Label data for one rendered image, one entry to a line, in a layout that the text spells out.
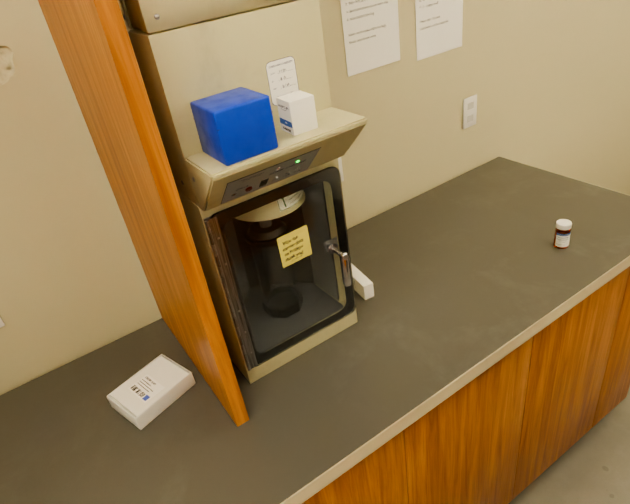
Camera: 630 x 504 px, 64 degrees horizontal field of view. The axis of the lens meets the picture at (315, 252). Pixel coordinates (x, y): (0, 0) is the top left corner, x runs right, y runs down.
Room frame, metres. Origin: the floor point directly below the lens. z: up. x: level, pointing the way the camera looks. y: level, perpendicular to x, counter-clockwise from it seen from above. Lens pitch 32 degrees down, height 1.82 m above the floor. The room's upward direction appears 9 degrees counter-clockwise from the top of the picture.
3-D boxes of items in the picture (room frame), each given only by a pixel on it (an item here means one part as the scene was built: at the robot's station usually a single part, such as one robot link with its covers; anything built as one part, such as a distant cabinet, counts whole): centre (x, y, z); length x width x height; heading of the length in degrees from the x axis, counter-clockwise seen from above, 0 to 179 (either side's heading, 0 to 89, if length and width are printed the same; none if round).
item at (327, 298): (0.92, 0.06, 1.19); 0.30 x 0.01 x 0.40; 119
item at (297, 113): (0.90, -0.01, 1.54); 0.05 x 0.05 x 0.06; 26
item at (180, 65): (1.04, 0.12, 1.33); 0.32 x 0.25 x 0.77; 119
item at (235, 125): (0.84, 0.10, 1.56); 0.10 x 0.10 x 0.09; 29
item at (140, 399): (0.87, 0.43, 0.96); 0.16 x 0.12 x 0.04; 136
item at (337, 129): (0.88, 0.03, 1.46); 0.32 x 0.12 x 0.10; 119
